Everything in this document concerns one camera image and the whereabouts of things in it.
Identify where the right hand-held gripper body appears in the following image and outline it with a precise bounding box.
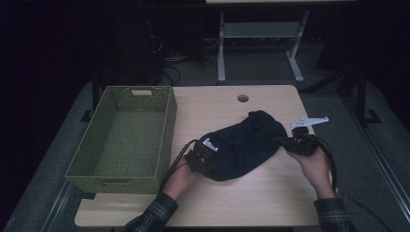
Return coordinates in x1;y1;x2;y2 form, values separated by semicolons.
280;116;330;158

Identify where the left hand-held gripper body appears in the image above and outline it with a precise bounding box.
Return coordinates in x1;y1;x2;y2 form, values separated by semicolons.
184;137;220;177

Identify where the dark navy garment white print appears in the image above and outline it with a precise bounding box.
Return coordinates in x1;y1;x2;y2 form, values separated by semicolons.
196;109;289;183

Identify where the green woven basket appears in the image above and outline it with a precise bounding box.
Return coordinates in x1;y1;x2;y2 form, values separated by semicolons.
65;85;178;195

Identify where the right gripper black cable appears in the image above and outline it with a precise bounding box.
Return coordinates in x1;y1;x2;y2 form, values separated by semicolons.
307;132;388;232

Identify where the black metal frame post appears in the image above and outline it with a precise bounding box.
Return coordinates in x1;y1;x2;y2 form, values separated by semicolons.
355;62;383;128
80;62;102;123

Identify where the metal floor rail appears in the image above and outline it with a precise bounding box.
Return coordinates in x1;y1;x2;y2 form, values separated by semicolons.
341;96;410;223
40;180;75;232

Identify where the tangle of floor cables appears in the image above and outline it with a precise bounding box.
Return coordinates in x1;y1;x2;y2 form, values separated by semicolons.
147;34;220;87

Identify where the white metal table frame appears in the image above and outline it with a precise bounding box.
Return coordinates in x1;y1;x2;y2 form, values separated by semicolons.
217;10;310;85

